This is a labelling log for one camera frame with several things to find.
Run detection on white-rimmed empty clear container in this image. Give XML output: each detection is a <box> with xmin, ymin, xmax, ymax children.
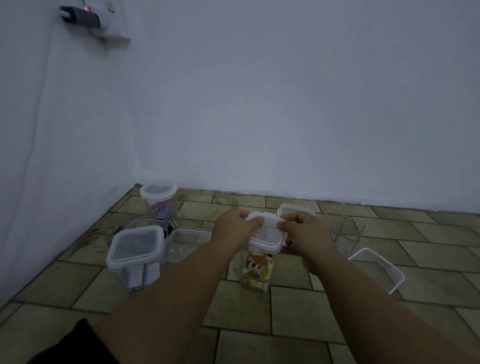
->
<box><xmin>347</xmin><ymin>247</ymin><xmax>406</xmax><ymax>295</ymax></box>

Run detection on person's left forearm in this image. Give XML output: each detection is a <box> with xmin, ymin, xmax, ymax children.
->
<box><xmin>92</xmin><ymin>240</ymin><xmax>241</xmax><ymax>364</ymax></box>

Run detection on person's right hand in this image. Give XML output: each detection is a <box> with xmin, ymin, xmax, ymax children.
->
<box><xmin>277</xmin><ymin>211</ymin><xmax>339</xmax><ymax>273</ymax></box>

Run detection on clear container with white lid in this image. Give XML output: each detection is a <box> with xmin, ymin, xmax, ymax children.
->
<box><xmin>240</xmin><ymin>211</ymin><xmax>288</xmax><ymax>294</ymax></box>

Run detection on black clothing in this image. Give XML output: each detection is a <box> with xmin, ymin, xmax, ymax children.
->
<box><xmin>27</xmin><ymin>318</ymin><xmax>121</xmax><ymax>364</ymax></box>

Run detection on person's left hand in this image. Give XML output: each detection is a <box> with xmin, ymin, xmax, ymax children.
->
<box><xmin>212</xmin><ymin>208</ymin><xmax>265</xmax><ymax>251</ymax></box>

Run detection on dark-rimmed clear container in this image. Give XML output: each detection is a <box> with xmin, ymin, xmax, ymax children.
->
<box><xmin>109</xmin><ymin>217</ymin><xmax>168</xmax><ymax>246</ymax></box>

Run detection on orange and green snack packet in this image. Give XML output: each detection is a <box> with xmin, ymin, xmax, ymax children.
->
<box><xmin>242</xmin><ymin>253</ymin><xmax>275</xmax><ymax>293</ymax></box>

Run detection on square lidded clear container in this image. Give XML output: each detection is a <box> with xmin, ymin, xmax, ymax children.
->
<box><xmin>106</xmin><ymin>225</ymin><xmax>166</xmax><ymax>293</ymax></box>

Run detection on black wall charger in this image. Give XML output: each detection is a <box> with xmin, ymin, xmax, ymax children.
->
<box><xmin>59</xmin><ymin>5</ymin><xmax>101</xmax><ymax>29</ymax></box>

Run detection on person's right forearm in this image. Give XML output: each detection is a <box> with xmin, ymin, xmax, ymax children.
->
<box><xmin>305</xmin><ymin>257</ymin><xmax>480</xmax><ymax>364</ymax></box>

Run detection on round lidded clear container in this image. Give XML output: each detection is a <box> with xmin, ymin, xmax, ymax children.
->
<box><xmin>140</xmin><ymin>179</ymin><xmax>178</xmax><ymax>223</ymax></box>

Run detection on white packets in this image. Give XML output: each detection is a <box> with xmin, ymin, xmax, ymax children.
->
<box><xmin>125</xmin><ymin>262</ymin><xmax>162</xmax><ymax>292</ymax></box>

